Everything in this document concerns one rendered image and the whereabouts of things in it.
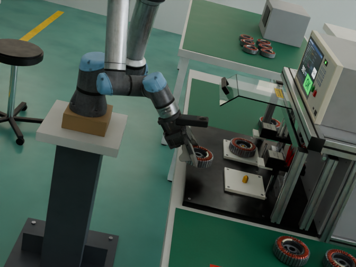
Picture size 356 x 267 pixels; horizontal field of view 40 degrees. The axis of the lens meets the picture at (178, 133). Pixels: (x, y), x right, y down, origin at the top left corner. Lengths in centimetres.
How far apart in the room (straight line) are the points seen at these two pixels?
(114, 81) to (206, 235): 60
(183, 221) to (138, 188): 148
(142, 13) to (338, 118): 78
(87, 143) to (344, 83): 96
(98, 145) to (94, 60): 33
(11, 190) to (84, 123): 104
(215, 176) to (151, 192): 125
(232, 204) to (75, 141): 65
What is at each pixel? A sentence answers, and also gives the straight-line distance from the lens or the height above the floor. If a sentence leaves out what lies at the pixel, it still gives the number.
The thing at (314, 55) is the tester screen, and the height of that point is 126.
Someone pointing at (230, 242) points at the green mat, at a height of 75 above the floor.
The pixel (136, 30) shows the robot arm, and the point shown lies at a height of 118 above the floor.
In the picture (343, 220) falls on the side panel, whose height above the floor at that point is 84.
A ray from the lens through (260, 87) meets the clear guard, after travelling 198.
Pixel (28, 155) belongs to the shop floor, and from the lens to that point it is 322.
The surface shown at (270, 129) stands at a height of 92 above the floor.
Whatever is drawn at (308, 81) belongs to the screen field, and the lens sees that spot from 185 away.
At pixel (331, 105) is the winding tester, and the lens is 164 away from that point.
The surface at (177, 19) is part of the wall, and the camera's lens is 648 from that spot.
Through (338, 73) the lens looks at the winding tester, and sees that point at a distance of 160.
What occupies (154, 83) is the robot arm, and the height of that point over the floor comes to 109.
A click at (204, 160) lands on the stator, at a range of 176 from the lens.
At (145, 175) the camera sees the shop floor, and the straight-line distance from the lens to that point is 321.
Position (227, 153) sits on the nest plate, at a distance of 201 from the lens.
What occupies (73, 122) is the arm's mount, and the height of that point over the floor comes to 78.
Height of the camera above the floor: 169
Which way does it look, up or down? 26 degrees down
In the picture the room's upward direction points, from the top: 15 degrees clockwise
